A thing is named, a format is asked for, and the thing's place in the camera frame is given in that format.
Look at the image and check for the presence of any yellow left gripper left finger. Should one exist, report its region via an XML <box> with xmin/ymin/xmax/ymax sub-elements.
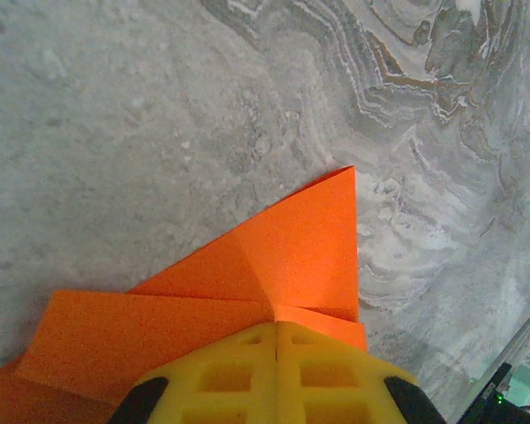
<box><xmin>110</xmin><ymin>321</ymin><xmax>277</xmax><ymax>424</ymax></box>

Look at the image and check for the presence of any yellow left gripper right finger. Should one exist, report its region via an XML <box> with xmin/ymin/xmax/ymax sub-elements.
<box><xmin>276</xmin><ymin>321</ymin><xmax>447</xmax><ymax>424</ymax></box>

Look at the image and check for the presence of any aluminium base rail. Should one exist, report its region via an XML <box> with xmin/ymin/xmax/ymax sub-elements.
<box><xmin>445</xmin><ymin>308</ymin><xmax>530</xmax><ymax>424</ymax></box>

